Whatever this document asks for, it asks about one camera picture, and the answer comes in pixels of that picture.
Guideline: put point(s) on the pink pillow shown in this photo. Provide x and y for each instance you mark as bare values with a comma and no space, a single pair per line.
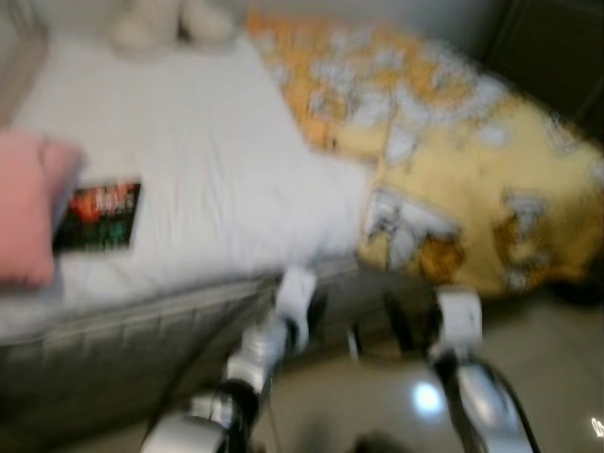
28,203

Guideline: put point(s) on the cream plush toy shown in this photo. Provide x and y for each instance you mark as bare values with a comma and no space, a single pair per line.
170,24

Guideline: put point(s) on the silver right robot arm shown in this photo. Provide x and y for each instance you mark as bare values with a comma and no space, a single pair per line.
486,406

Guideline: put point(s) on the grey bed frame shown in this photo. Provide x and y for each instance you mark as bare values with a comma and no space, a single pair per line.
113,368

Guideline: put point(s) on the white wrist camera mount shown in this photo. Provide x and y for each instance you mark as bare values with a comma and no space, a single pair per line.
460,318
296,297

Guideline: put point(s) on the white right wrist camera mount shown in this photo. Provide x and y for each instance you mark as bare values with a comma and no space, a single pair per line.
460,318

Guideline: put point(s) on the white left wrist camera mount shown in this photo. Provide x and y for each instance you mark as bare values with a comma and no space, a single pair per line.
296,297

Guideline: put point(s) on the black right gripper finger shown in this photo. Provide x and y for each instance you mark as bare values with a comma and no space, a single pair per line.
401,323

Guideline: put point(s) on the dark cabinet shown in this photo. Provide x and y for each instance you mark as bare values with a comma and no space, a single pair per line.
547,57

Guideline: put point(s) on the white mattress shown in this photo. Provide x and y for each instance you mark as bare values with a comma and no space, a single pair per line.
208,170

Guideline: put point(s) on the yellow orange cartoon blanket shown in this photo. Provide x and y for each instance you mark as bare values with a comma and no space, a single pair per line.
462,179

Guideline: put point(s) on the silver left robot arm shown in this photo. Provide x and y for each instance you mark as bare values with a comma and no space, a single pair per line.
236,377

